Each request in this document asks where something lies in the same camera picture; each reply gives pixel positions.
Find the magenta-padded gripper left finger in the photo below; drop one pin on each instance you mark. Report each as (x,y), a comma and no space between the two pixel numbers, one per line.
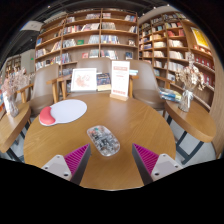
(76,160)

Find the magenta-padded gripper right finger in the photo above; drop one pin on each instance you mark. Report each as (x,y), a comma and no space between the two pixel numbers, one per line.
(146,160)

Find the transparent computer mouse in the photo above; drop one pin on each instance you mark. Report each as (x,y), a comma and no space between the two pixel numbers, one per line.
(103,140)

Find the white mouse pad red rest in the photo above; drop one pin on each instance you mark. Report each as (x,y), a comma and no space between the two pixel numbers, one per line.
(68,111)

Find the round wooden side table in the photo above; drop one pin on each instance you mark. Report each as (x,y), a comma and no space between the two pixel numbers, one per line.
(195,120)
(11,125)

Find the stack of books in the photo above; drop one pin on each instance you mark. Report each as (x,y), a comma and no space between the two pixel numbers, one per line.
(170,95)

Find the glass vase beige dried flowers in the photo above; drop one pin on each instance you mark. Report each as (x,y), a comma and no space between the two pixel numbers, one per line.
(185,101)

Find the beige wooden armchair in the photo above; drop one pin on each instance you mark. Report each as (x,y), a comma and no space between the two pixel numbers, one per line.
(145,80)
(93,62)
(45,83)

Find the white framed picture card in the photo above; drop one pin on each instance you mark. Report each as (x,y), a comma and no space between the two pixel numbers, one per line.
(83,80)

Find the glass vase pink dried flowers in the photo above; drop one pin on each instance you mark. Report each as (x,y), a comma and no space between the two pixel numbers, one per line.
(13,108)

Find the dark cover book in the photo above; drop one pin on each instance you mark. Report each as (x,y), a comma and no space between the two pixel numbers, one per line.
(103,81)

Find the white red sign wooden base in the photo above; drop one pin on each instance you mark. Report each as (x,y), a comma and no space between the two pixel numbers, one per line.
(120,78)

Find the light blue book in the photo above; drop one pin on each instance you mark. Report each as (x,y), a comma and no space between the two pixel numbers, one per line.
(133,72)

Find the small distant bookshelf unit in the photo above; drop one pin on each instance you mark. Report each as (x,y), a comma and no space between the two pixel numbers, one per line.
(13,63)

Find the curved wooden bookshelf unit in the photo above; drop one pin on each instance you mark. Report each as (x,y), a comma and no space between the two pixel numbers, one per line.
(166,43)

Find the wide wooden bookshelf unit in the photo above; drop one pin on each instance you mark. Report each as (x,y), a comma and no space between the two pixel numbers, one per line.
(83,36)

